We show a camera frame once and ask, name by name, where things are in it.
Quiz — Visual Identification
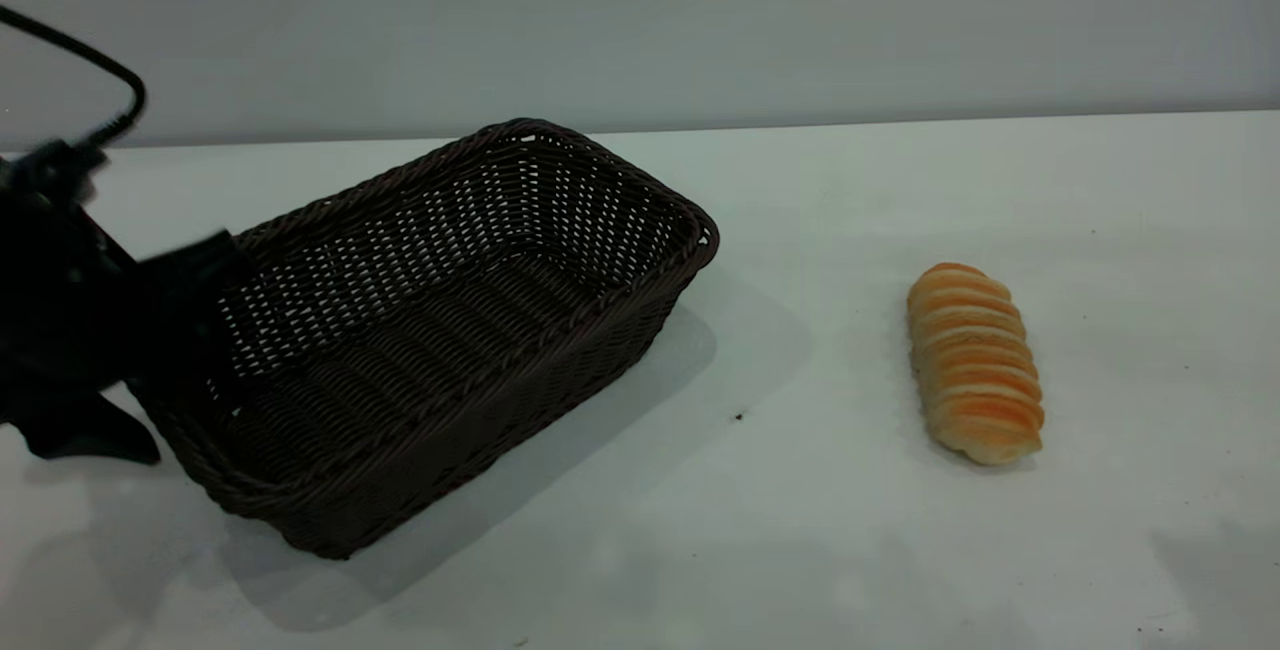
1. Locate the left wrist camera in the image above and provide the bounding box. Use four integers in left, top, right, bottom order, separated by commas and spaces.
0, 140, 109, 207

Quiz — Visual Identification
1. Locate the ridged bread roll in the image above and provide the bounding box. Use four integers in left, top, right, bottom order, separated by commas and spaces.
906, 262, 1046, 467

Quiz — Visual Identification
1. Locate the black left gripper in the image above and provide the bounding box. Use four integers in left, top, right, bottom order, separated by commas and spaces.
0, 192, 255, 466

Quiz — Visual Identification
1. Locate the dark brown wicker basket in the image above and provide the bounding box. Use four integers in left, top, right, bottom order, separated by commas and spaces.
130, 118, 721, 561

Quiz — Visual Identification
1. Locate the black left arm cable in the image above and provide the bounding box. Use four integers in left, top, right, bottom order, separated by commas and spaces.
0, 5, 148, 149

